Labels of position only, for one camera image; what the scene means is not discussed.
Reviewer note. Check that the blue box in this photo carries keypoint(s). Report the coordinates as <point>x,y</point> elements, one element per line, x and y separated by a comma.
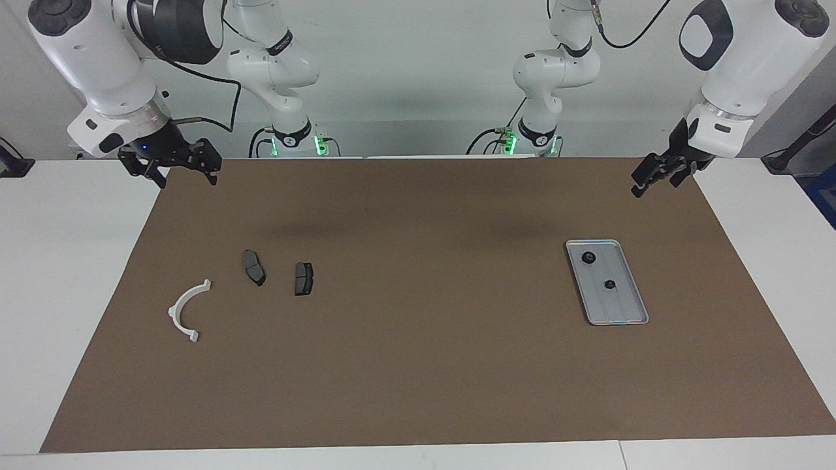
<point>824,199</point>

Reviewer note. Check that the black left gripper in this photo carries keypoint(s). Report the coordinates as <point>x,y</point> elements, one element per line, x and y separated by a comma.
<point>682,147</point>

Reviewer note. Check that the silver metal tray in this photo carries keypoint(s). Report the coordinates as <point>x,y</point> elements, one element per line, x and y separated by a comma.
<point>622,308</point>

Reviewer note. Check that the grey rectangular brake pad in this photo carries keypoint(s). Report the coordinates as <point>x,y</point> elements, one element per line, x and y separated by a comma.
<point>304,279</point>

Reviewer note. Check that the white curved plastic bracket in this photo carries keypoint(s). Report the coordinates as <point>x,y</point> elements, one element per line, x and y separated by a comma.
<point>175,313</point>

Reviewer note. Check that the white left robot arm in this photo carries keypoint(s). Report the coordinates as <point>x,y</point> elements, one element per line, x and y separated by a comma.
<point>744,65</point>

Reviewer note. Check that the black table clamp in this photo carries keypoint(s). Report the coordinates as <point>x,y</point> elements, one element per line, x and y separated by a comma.
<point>13,166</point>

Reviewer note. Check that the grey curved brake pad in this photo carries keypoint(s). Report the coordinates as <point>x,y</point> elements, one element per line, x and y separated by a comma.
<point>251,264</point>

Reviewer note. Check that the brown table mat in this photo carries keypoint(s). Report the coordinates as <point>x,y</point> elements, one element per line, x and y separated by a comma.
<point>418,365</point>

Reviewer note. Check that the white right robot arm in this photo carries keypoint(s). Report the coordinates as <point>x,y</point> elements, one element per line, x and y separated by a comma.
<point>98,59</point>

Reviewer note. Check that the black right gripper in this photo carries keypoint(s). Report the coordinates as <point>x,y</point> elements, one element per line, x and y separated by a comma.
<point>160,143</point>

